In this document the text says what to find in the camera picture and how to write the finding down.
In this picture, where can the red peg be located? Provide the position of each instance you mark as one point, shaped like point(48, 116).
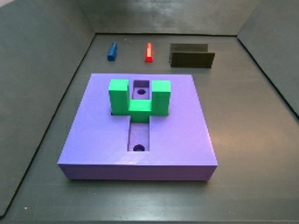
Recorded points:
point(148, 53)

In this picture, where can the black U-shaped bracket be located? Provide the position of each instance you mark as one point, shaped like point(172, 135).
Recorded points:
point(191, 55)

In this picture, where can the green U-shaped block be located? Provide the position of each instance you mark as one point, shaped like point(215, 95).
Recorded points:
point(140, 102)

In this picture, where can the blue peg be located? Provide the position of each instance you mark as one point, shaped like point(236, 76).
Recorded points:
point(112, 52)

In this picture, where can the purple base board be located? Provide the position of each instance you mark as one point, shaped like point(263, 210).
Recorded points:
point(108, 148)

